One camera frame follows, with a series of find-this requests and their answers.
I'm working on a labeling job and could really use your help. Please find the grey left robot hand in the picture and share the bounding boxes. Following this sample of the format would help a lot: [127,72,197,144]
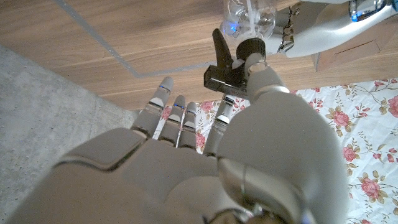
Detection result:
[266,0,398,59]

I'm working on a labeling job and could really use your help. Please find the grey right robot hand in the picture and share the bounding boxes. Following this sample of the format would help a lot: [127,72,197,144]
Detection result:
[6,52,351,224]

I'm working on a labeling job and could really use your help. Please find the clear plastic spray bottle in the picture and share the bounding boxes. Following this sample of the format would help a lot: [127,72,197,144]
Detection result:
[220,0,277,41]

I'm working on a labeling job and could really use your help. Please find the black trigger pump top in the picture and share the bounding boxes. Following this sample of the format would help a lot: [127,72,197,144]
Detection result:
[203,28,267,98]

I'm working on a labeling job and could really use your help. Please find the colourful coin box package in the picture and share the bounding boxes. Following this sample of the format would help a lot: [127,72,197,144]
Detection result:
[310,15,398,73]

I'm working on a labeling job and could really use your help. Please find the floral backdrop cloth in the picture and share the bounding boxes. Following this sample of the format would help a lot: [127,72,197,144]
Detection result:
[152,77,398,224]

